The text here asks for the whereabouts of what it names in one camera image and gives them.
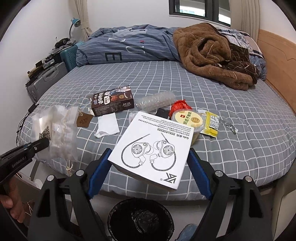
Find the beige curtain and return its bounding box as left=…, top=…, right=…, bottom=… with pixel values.
left=69, top=0, right=92, bottom=42
left=229, top=0, right=260, bottom=41

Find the white plastic packaging bag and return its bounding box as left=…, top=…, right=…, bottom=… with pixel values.
left=31, top=105, right=79, bottom=161

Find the beige curtain right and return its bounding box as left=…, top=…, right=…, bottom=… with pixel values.
left=229, top=0, right=260, bottom=41

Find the grey checked bed sheet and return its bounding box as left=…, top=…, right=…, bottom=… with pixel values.
left=21, top=61, right=295, bottom=201

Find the blue slipper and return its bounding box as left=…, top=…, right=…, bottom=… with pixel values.
left=175, top=224, right=198, bottom=241

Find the person's left hand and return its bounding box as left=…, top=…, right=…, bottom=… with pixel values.
left=1, top=177, right=26, bottom=223

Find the dark framed window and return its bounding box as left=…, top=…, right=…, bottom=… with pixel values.
left=169, top=0, right=231, bottom=27

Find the brown paper tag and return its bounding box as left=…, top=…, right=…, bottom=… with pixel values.
left=76, top=112, right=93, bottom=128

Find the patterned pillow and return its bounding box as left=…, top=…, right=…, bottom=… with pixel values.
left=216, top=26, right=268, bottom=80

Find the blue desk lamp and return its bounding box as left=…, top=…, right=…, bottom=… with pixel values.
left=69, top=18, right=81, bottom=39

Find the grey suitcase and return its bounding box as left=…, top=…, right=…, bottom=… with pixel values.
left=25, top=62, right=68, bottom=103

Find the yogurt cup yellow lid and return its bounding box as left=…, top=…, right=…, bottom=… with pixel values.
left=171, top=109, right=205, bottom=145

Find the small clear wrapper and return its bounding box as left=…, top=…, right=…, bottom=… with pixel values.
left=219, top=117, right=238, bottom=135

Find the brown fleece blanket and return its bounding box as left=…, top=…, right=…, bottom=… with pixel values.
left=173, top=23, right=259, bottom=90

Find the white paper napkin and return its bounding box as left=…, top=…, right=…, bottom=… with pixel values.
left=94, top=113, right=119, bottom=138

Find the black trash bin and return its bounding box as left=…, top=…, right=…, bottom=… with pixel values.
left=107, top=198, right=175, bottom=240

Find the wooden headboard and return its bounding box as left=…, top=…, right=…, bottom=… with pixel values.
left=257, top=29, right=296, bottom=111

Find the clear plastic bag red print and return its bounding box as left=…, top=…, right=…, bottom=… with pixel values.
left=128, top=111, right=138, bottom=123

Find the brown cookie box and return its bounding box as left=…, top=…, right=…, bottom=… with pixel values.
left=91, top=86, right=134, bottom=116

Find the teal suitcase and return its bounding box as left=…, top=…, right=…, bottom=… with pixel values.
left=60, top=41, right=84, bottom=72

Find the bubble wrap roll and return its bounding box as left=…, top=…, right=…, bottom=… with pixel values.
left=135, top=91, right=176, bottom=112

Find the blue striped duvet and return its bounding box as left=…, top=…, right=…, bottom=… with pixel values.
left=76, top=25, right=180, bottom=67

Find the yellow white snack packet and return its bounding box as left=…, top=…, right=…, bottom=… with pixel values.
left=198, top=109, right=220, bottom=138

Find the beige curtain left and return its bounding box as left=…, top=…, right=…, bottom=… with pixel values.
left=69, top=0, right=92, bottom=42

